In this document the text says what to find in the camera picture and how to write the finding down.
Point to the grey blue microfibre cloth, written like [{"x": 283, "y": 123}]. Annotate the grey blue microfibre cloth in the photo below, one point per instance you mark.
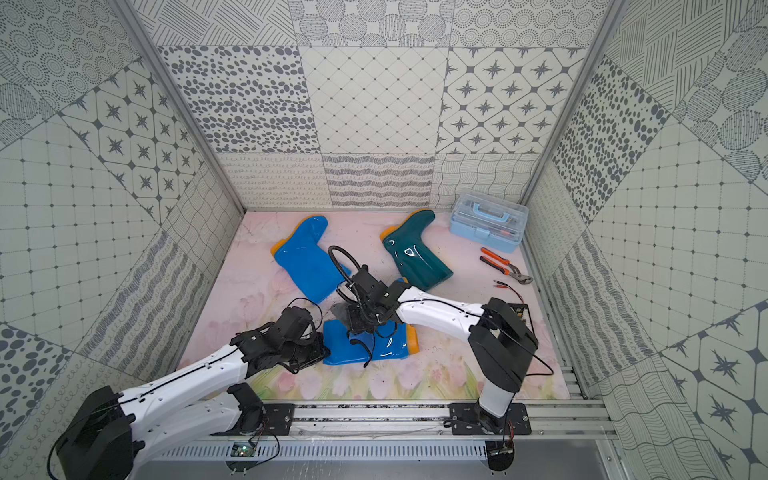
[{"x": 351, "y": 344}]

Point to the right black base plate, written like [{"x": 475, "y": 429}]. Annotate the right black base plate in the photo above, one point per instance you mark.
[{"x": 469, "y": 419}]

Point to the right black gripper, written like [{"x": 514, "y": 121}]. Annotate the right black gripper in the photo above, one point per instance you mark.
[{"x": 355, "y": 325}]

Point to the orange handled pliers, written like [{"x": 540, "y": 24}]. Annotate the orange handled pliers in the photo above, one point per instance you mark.
[{"x": 504, "y": 266}]

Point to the light blue plastic toolbox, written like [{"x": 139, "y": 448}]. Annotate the light blue plastic toolbox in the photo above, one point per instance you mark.
[{"x": 495, "y": 223}]

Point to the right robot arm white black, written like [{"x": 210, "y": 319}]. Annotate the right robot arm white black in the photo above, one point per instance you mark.
[{"x": 503, "y": 346}]

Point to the blue rubber boot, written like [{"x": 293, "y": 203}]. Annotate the blue rubber boot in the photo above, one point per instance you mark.
[
  {"x": 389, "y": 341},
  {"x": 308, "y": 265}
]

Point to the green rubber boot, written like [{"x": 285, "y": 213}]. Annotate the green rubber boot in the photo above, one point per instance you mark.
[{"x": 416, "y": 263}]

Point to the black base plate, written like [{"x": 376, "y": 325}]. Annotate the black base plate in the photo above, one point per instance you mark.
[
  {"x": 270, "y": 418},
  {"x": 469, "y": 419}
]

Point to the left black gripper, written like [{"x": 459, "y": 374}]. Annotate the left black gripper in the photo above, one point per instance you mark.
[{"x": 305, "y": 351}]

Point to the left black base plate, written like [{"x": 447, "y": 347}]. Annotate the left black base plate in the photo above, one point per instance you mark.
[{"x": 270, "y": 418}]

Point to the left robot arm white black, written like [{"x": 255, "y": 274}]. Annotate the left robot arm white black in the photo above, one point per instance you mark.
[{"x": 114, "y": 433}]

